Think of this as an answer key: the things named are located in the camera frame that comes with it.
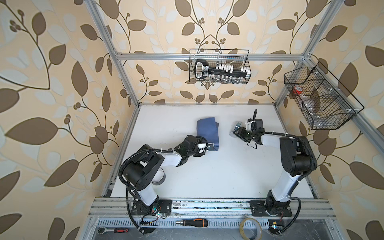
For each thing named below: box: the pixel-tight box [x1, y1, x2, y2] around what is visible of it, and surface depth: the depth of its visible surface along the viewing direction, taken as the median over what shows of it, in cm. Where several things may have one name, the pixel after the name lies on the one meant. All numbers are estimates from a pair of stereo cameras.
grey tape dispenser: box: [229, 121, 244, 138], surface depth 104 cm
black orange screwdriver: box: [175, 218, 209, 228], surface depth 71 cm
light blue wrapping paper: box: [196, 116, 220, 152], surface depth 101 cm
